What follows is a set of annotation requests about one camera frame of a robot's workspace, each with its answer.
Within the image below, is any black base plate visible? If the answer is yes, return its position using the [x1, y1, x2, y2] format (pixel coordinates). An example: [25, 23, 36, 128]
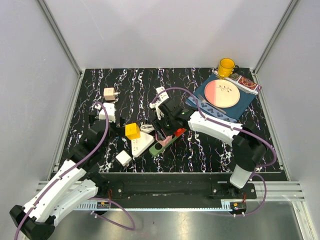
[87, 172, 257, 209]

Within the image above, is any yellow mug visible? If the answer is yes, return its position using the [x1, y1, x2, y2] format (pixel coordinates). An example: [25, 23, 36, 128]
[217, 58, 239, 78]

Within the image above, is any purple cable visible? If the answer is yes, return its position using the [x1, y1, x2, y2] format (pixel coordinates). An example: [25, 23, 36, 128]
[150, 86, 277, 218]
[13, 101, 137, 240]

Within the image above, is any beige cube socket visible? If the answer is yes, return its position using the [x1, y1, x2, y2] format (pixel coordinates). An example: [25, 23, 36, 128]
[103, 87, 119, 101]

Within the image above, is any blue placemat cloth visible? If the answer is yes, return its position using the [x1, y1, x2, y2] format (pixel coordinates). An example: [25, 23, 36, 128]
[185, 73, 257, 123]

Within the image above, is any white coiled cable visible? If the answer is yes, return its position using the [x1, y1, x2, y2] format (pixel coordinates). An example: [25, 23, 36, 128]
[140, 123, 156, 133]

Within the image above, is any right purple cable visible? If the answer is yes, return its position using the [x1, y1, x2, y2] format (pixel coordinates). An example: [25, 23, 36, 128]
[150, 86, 277, 218]

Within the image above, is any yellow cube socket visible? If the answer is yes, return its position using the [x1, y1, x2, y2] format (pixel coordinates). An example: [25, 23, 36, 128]
[125, 123, 141, 140]

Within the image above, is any pink cream plate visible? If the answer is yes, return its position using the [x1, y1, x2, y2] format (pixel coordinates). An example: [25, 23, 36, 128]
[204, 79, 240, 108]

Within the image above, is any pink cube socket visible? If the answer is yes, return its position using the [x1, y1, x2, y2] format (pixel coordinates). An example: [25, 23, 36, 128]
[155, 135, 173, 147]

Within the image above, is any white triangular power strip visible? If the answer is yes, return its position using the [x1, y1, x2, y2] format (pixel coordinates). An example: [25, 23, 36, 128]
[131, 132, 155, 158]

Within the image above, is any red cube socket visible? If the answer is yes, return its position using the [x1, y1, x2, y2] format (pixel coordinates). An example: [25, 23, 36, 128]
[174, 128, 186, 138]

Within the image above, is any white rectangular power strip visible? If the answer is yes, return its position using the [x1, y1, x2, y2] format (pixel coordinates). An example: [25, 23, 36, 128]
[156, 86, 169, 102]

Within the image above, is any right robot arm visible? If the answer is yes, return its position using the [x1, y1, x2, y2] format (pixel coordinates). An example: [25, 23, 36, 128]
[149, 98, 267, 199]

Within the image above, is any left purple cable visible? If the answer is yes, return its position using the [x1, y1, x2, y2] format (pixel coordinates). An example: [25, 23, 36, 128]
[13, 101, 137, 240]

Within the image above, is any silver fork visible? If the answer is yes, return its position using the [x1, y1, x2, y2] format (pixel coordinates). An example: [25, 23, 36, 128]
[196, 94, 227, 115]

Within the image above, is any white cube charger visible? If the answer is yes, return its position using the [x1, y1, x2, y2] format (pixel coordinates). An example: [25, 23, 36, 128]
[115, 150, 132, 167]

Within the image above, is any green power strip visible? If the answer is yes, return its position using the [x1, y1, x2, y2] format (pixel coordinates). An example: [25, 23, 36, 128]
[149, 136, 178, 157]

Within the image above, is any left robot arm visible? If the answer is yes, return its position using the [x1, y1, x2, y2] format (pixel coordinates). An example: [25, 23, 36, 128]
[9, 118, 114, 240]

